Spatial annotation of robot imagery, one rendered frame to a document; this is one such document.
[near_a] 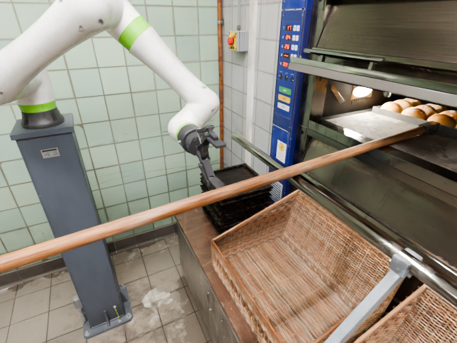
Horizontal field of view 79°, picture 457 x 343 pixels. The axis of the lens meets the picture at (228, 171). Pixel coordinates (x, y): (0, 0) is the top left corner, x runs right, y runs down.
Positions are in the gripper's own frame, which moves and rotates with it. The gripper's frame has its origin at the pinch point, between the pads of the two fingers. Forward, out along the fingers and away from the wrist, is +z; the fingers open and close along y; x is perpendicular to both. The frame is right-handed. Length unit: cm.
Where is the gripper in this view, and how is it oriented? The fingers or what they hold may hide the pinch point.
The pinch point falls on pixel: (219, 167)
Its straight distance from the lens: 78.4
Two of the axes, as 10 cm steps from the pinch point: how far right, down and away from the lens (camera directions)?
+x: -9.0, 2.1, -3.9
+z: 4.4, 4.3, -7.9
